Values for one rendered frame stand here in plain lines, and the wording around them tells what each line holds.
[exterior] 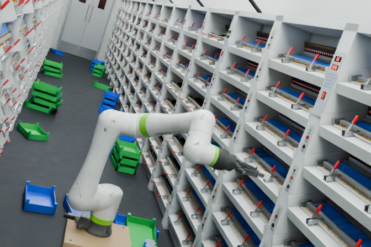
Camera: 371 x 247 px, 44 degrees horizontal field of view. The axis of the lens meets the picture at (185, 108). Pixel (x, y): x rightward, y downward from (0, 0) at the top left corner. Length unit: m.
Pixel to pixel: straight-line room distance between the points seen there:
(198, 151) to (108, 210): 0.69
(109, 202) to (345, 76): 1.26
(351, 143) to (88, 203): 1.23
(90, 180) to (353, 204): 1.17
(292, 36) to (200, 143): 0.99
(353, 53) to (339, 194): 0.58
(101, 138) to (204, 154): 0.52
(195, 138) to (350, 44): 0.73
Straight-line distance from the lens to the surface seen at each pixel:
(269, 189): 2.19
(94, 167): 2.20
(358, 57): 1.99
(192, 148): 1.88
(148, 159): 4.56
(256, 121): 2.60
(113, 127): 2.12
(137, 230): 3.21
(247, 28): 3.26
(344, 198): 1.75
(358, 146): 1.75
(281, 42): 2.59
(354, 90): 1.86
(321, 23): 2.22
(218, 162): 1.93
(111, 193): 2.34
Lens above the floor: 1.44
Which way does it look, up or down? 9 degrees down
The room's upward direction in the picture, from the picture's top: 19 degrees clockwise
